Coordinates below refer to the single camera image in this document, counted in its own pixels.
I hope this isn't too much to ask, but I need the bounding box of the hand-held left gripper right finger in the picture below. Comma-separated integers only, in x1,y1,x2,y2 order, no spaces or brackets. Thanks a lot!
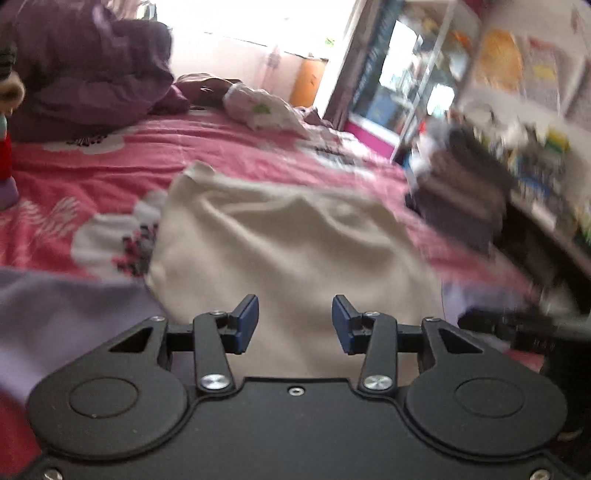
332,294,485,395

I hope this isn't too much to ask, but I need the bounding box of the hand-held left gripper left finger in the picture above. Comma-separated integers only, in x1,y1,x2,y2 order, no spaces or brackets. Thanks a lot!
108,294,260,395

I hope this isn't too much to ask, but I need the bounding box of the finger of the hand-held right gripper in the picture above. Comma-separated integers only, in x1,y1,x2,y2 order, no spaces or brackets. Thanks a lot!
458,308,552,354

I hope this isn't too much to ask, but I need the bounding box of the cream and lavender sweatshirt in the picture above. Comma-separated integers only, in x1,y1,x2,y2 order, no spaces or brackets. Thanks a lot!
0,161,536,402

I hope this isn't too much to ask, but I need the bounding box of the stack of dark folded clothes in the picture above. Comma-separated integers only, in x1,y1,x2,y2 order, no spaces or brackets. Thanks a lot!
405,127,517,256

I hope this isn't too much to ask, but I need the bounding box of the cluttered desk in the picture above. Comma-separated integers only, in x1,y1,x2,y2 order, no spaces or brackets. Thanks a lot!
455,104,591,296

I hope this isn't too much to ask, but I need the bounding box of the pink floral blanket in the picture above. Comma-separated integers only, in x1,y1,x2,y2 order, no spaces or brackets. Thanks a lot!
0,108,543,476

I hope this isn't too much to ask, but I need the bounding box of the white plastic bag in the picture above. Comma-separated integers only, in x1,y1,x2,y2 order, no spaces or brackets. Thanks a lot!
223,82,309,138

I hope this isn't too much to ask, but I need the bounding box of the dark maroon cloth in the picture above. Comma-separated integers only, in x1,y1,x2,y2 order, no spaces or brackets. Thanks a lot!
174,73,241,110

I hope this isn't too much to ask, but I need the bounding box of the glass door bookcase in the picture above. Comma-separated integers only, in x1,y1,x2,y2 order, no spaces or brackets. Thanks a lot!
347,0,481,160

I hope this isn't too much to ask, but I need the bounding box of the purple duvet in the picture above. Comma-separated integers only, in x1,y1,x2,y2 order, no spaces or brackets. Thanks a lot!
0,0,191,144

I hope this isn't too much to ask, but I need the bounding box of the wall poster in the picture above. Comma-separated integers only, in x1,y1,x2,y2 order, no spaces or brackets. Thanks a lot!
462,0,591,123

